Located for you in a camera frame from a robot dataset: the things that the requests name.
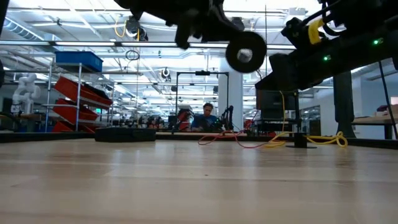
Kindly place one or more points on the white pillar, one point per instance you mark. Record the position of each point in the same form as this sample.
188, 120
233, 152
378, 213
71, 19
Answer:
230, 93

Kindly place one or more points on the wooden side table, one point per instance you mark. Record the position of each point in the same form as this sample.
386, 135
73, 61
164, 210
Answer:
373, 119

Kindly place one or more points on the small yellow tape tag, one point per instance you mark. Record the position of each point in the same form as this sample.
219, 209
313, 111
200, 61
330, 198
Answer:
314, 31

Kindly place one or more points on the black monitor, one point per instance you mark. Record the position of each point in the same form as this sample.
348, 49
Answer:
275, 105

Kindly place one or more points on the black aluminium table frame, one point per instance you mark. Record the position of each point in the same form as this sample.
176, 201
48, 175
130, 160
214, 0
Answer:
46, 137

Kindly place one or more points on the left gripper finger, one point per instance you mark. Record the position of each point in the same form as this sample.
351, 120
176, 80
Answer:
230, 28

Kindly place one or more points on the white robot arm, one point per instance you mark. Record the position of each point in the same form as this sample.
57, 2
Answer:
25, 93

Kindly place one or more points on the distant black gantry frame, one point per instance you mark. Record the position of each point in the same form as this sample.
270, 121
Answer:
202, 73

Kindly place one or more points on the tall black column stand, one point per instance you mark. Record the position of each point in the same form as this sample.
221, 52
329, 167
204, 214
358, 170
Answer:
343, 105

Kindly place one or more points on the blue storage bin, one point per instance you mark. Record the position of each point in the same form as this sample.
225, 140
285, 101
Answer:
79, 60

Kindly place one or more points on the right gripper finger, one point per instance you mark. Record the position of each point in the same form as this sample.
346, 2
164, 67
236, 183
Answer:
269, 82

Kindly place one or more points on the person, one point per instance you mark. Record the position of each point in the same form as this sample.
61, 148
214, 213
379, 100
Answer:
206, 121

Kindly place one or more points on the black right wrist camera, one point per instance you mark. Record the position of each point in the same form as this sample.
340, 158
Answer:
293, 31

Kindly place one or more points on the long horizontal light rail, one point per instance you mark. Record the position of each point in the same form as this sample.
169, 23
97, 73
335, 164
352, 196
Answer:
87, 43

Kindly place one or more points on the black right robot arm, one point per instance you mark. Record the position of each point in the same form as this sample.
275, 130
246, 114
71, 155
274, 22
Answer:
382, 46

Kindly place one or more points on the red plastic bin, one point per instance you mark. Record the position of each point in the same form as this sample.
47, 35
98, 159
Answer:
74, 112
81, 91
66, 127

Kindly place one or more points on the metal shelf rack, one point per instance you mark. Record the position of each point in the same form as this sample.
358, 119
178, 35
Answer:
79, 93

